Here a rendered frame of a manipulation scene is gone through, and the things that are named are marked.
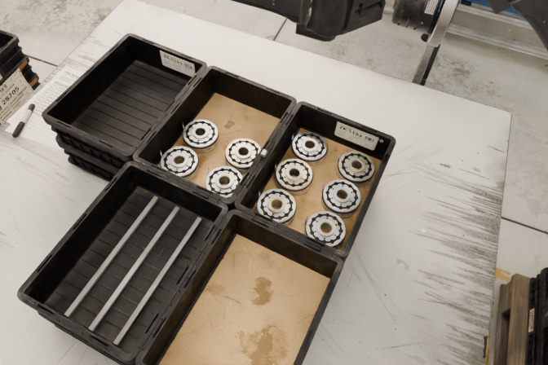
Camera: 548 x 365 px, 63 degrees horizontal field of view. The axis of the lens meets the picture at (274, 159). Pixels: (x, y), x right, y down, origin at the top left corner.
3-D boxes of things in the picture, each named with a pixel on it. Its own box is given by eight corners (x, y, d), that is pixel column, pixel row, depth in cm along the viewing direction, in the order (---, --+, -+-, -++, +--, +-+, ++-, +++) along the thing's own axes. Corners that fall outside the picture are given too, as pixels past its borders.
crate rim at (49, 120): (130, 37, 145) (128, 31, 143) (209, 69, 139) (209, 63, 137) (41, 120, 124) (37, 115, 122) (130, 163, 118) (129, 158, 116)
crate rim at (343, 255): (298, 104, 132) (299, 98, 130) (395, 142, 126) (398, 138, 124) (232, 210, 111) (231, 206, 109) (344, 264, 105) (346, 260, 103)
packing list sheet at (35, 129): (61, 64, 165) (61, 63, 165) (117, 83, 161) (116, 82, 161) (-1, 128, 147) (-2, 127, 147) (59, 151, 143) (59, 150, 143)
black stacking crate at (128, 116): (135, 59, 153) (129, 33, 144) (211, 90, 147) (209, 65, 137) (54, 142, 132) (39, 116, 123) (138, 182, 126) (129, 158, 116)
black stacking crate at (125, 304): (138, 183, 125) (130, 160, 116) (232, 228, 119) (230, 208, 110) (35, 312, 104) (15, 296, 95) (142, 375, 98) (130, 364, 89)
